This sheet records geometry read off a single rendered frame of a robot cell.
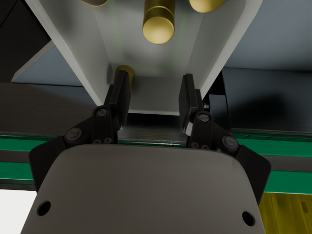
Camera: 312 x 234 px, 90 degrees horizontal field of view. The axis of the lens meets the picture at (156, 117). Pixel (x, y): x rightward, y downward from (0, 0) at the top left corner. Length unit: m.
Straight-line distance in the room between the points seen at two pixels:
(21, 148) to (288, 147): 0.51
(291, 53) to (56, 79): 0.47
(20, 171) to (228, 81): 0.44
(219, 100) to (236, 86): 0.05
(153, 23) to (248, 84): 0.21
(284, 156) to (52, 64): 0.45
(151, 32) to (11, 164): 0.38
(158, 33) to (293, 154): 0.28
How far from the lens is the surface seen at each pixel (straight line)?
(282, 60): 0.37
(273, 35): 0.31
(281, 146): 0.33
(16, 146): 0.45
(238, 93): 0.31
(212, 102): 0.28
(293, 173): 0.33
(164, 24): 0.18
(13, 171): 0.44
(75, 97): 0.41
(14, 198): 0.63
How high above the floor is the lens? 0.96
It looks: 23 degrees down
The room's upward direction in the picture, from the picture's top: 177 degrees counter-clockwise
